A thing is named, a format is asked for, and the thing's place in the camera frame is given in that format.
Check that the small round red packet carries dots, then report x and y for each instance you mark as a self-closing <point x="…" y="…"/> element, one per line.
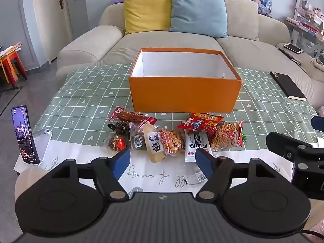
<point x="117" y="143"/>

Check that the white cloth bag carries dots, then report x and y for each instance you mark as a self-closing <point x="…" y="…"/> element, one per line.
<point x="317" y="64"/>

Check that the dark green snack packet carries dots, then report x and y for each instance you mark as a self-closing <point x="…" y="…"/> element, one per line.
<point x="118" y="128"/>

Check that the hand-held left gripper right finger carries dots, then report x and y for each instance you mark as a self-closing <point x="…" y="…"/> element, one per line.
<point x="203" y="162"/>

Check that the beige pillow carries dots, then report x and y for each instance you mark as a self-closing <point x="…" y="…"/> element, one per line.
<point x="240" y="17"/>

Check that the smartphone with white case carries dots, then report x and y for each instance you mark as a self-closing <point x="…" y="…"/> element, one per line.
<point x="293" y="48"/>

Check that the shelf with books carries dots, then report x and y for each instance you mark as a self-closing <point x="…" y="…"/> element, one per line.
<point x="307" y="22"/>

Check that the small barcode label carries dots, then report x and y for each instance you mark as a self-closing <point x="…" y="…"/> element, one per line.
<point x="200" y="177"/>

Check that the white door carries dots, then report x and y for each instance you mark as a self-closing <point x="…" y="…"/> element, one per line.
<point x="50" y="17"/>

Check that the white spicy strip packet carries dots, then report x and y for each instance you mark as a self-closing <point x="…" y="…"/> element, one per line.
<point x="196" y="145"/>

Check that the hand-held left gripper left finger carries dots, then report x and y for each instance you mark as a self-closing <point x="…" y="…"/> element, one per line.
<point x="122" y="162"/>

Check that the red dried meat packet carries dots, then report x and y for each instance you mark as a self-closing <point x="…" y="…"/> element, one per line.
<point x="129" y="117"/>

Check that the black notebook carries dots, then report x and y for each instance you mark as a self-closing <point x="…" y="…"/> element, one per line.
<point x="287" y="84"/>

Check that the red crinkled snack packet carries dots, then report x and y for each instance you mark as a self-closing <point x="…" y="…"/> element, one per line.
<point x="200" y="122"/>

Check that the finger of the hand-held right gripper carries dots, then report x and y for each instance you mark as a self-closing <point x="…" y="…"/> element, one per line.
<point x="319" y="123"/>
<point x="281" y="141"/>

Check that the red and orange stools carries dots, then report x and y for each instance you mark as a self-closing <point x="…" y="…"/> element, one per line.
<point x="12" y="65"/>

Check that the papers on stools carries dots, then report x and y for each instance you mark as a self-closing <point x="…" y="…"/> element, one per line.
<point x="10" y="49"/>

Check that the light blue pillow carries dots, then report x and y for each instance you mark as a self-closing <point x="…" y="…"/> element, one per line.
<point x="197" y="12"/>

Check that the clear packet with barcode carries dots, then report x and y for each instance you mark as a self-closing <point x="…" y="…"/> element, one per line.
<point x="136" y="139"/>

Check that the peanut packet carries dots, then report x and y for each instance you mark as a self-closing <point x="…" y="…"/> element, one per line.
<point x="172" y="141"/>

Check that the clear phone stand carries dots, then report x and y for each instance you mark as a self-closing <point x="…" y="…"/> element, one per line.
<point x="43" y="141"/>

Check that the orange cardboard box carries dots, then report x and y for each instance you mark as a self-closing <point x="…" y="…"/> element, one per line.
<point x="184" y="96"/>

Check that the beige sofa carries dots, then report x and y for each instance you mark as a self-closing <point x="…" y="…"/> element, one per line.
<point x="164" y="43"/>

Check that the yellow pillow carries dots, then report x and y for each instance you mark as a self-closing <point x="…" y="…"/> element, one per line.
<point x="146" y="10"/>

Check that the black smartphone with lit screen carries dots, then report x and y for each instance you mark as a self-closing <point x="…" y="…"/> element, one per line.
<point x="24" y="134"/>

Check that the orange sticks snack packet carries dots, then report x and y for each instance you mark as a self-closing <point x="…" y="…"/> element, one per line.
<point x="226" y="136"/>

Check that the green checked tablecloth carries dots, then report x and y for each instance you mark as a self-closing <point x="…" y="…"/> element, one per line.
<point x="88" y="93"/>

